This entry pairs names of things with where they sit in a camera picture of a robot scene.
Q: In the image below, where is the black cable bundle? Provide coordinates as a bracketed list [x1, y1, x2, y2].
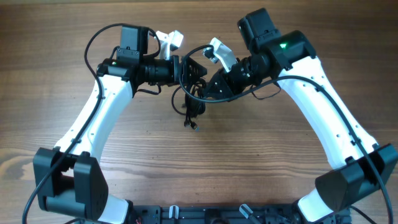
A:
[171, 79, 208, 131]

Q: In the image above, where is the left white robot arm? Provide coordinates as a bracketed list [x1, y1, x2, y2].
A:
[30, 24, 206, 223]

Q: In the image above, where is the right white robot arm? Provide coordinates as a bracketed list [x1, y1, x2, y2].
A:
[203, 9, 397, 223]

